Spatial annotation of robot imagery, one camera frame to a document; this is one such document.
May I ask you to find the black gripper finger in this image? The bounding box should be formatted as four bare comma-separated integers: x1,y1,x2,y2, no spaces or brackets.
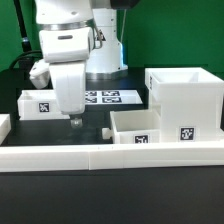
70,115,83,129

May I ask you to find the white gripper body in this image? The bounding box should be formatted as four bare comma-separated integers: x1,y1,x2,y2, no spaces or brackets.
49,61,86,115

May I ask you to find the white front drawer box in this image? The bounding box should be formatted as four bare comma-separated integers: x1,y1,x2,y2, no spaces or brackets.
102,110,160,144

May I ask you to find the white drawer box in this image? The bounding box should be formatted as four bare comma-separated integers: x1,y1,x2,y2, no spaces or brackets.
17,90,69,120
102,110,160,144

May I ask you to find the white drawer cabinet housing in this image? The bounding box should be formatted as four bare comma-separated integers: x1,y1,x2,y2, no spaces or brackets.
145,67,224,142

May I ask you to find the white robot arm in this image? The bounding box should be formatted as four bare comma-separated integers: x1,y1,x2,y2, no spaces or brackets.
34,0,140,128

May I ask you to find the white rear drawer box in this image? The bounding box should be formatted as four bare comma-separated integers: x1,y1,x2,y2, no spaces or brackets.
17,90,69,120

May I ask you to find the white marker tag sheet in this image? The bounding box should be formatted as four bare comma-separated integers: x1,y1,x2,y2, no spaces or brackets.
85,90,142,105

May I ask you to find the black pole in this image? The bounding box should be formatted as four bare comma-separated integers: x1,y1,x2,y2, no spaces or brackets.
13,0,31,52

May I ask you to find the black cable bundle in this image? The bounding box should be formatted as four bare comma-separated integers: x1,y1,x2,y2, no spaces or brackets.
9,49,44,70

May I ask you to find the white plastic border frame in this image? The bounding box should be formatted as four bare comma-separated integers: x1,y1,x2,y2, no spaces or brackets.
0,114,224,172

